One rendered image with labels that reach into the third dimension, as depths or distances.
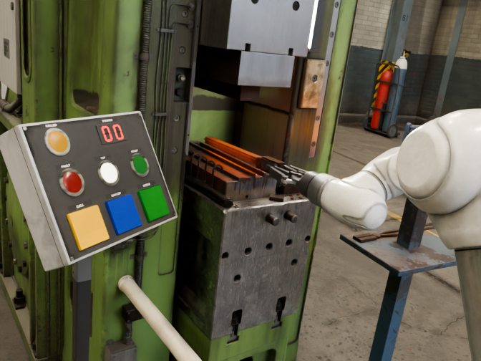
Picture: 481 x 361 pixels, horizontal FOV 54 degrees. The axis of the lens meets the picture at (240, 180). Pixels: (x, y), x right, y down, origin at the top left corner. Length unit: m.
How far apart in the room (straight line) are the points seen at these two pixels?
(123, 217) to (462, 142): 0.70
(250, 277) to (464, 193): 1.05
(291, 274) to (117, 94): 0.84
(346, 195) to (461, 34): 9.40
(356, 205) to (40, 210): 0.69
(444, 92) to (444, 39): 1.05
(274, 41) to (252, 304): 0.84
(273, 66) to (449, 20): 9.38
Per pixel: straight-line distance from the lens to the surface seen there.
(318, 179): 1.26
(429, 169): 0.60
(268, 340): 1.78
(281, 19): 1.43
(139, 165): 1.13
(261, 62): 1.40
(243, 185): 1.46
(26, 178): 0.98
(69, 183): 0.99
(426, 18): 10.67
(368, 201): 1.15
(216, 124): 1.93
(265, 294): 1.64
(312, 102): 1.73
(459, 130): 0.61
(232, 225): 1.42
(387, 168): 1.23
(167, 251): 1.59
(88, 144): 1.05
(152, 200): 1.12
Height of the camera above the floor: 1.41
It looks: 17 degrees down
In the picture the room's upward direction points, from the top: 7 degrees clockwise
